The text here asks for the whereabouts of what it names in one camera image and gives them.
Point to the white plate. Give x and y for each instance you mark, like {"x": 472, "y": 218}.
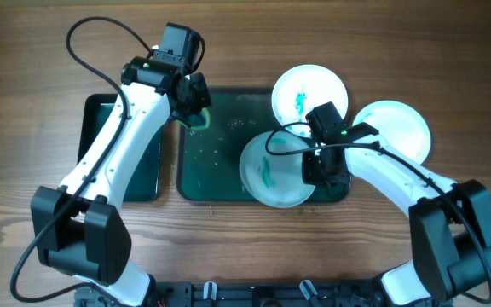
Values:
{"x": 401, "y": 126}
{"x": 299, "y": 90}

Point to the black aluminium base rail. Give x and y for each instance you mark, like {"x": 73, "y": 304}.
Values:
{"x": 355, "y": 293}

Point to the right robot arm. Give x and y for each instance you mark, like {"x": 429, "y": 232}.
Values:
{"x": 450, "y": 222}

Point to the pale blue plate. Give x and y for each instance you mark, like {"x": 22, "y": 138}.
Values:
{"x": 274, "y": 180}

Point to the large dark serving tray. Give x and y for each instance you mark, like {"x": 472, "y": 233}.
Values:
{"x": 208, "y": 163}

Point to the green yellow sponge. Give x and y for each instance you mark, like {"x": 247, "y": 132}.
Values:
{"x": 198, "y": 121}

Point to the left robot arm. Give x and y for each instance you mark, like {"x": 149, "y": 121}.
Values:
{"x": 78, "y": 227}

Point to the white plate top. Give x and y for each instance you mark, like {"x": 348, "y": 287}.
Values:
{"x": 299, "y": 90}

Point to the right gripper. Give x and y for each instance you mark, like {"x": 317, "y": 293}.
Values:
{"x": 321, "y": 169}

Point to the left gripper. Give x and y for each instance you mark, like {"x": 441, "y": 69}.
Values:
{"x": 195, "y": 99}

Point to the small black water tray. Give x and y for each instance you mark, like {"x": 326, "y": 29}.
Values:
{"x": 144, "y": 183}

